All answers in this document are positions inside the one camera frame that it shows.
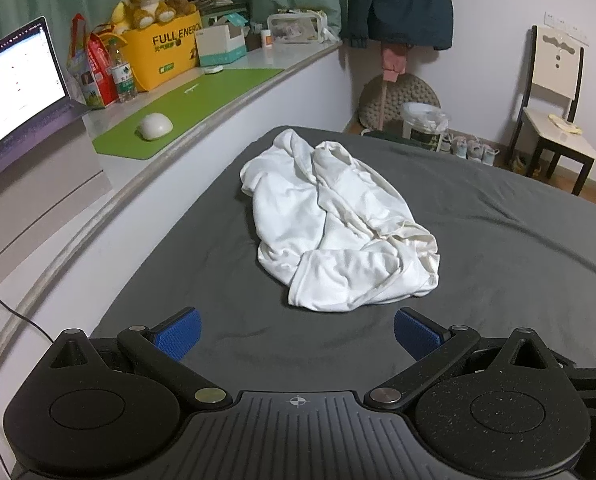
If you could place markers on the dark teal jacket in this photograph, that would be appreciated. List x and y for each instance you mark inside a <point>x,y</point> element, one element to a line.
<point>398,0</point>

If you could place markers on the brown plush toy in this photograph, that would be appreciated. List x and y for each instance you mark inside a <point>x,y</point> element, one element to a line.
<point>180,4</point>

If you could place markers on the clear water bottle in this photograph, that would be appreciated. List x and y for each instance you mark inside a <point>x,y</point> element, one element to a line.
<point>123,77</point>

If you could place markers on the white bucket with plastic bag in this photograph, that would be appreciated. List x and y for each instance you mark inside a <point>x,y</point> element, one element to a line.
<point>423,127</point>

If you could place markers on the round knitted cushion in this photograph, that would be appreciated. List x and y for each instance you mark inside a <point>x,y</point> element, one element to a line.
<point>408,92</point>

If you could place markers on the yellow plush toy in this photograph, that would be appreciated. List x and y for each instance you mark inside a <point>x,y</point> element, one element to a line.
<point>118,17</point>

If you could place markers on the pink cloth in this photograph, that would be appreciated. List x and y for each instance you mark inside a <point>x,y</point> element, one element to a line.
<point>394,60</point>

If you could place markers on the small white bottle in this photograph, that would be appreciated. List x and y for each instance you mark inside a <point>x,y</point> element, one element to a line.
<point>266,40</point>

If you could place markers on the white wall hook rack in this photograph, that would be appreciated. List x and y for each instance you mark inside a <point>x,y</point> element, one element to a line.
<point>568,22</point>

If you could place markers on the open laptop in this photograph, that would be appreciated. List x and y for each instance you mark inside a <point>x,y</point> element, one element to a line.
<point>13,80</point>

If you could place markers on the white computer mouse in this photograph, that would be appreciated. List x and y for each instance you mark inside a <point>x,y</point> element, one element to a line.
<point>154,126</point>

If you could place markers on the black and cream chair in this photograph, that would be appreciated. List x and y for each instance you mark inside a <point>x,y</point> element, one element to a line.
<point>553,70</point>

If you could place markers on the green desk mat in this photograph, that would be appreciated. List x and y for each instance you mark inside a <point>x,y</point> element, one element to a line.
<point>218,95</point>

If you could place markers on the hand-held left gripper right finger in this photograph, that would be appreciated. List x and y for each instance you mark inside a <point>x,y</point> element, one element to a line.
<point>415,332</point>

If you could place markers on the yellow cloth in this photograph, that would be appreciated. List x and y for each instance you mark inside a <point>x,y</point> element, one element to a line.
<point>565,124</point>

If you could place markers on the monkey plush toy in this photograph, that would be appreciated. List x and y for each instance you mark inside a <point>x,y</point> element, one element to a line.
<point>145,2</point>

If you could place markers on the red snack bag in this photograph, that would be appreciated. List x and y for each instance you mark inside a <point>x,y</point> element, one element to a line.
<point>95,60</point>

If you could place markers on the grey bed sheet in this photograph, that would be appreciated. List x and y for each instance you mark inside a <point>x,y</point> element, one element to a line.
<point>478,240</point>

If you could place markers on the white and teal box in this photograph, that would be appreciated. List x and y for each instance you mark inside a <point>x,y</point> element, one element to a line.
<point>223,47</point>

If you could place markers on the dark green box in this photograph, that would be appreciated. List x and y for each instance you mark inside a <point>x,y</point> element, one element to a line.
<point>223,12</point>

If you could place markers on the white shirt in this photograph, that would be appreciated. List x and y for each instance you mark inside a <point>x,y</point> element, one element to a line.
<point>338,210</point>

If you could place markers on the transparent zip pouch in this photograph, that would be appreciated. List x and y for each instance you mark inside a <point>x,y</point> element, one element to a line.
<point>298,27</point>

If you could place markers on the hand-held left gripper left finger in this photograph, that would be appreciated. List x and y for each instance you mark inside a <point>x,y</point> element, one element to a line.
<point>178,332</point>

